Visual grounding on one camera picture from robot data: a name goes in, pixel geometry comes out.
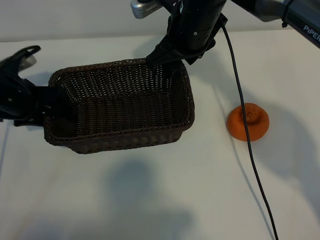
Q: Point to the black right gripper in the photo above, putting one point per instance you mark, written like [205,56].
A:
[196,26]

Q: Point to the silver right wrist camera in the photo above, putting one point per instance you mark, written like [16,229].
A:
[143,8]

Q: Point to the dark brown wicker basket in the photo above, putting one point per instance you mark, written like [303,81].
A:
[120,110]

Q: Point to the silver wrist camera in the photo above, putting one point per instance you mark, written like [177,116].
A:
[27,61]
[143,8]

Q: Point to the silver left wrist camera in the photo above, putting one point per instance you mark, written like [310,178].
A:
[27,61]

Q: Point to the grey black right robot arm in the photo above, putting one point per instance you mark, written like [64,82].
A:
[270,10]

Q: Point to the orange fruit with stem knob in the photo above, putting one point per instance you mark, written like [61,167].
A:
[237,125]

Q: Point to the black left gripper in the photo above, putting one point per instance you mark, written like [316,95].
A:
[17,100]

